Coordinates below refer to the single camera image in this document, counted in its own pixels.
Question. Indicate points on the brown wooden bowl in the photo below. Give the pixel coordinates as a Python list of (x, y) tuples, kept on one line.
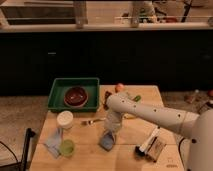
[(76, 97)]

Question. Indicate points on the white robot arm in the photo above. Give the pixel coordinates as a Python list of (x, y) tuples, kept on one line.
[(198, 128)]

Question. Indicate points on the blue sponge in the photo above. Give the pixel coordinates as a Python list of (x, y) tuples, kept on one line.
[(107, 141)]

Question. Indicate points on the black chair frame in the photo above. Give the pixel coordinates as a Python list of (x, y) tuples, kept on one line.
[(20, 165)]

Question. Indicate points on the metal fork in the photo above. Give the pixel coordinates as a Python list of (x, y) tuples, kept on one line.
[(90, 122)]

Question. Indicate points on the wooden brush block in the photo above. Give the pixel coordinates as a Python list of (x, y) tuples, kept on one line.
[(155, 149)]

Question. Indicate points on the light blue cloth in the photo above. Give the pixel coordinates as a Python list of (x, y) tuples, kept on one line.
[(53, 142)]

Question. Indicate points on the green plastic cup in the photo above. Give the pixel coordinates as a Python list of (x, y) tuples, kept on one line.
[(66, 148)]

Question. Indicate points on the green plastic tray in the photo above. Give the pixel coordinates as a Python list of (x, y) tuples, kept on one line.
[(61, 86)]

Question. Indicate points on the dark grape bunch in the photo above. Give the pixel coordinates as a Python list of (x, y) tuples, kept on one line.
[(107, 94)]

